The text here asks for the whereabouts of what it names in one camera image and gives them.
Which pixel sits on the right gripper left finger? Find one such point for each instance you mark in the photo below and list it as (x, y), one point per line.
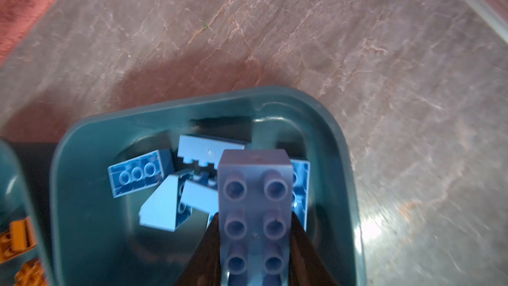
(204, 266)

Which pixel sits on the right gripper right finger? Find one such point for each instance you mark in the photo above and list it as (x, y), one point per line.
(305, 265)

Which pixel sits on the blue wedge lego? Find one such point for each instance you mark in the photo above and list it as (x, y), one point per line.
(164, 209)

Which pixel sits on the blue studded lego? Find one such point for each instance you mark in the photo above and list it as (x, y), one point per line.
(206, 150)

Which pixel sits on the blue lego bottom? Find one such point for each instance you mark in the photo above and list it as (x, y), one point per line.
(141, 172)

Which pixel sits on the orange lego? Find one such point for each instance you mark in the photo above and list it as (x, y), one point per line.
(19, 239)
(32, 273)

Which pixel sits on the right teal container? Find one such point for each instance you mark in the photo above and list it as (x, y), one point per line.
(97, 238)

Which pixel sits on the teal container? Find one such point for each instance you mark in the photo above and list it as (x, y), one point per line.
(97, 238)
(17, 204)

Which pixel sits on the middle teal container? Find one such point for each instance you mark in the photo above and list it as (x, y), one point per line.
(17, 204)

